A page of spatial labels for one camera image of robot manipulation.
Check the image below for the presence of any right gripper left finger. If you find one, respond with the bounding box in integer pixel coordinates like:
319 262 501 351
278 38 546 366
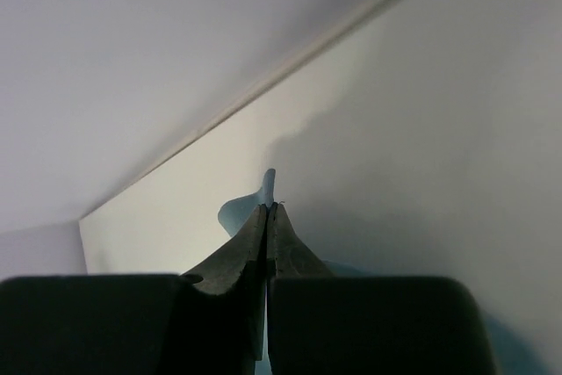
1 206 268 374

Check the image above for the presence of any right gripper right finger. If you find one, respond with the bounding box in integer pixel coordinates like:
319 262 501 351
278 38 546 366
266 203 499 374

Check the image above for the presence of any teal t shirt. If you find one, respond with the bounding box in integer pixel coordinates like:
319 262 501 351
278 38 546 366
218 167 374 375

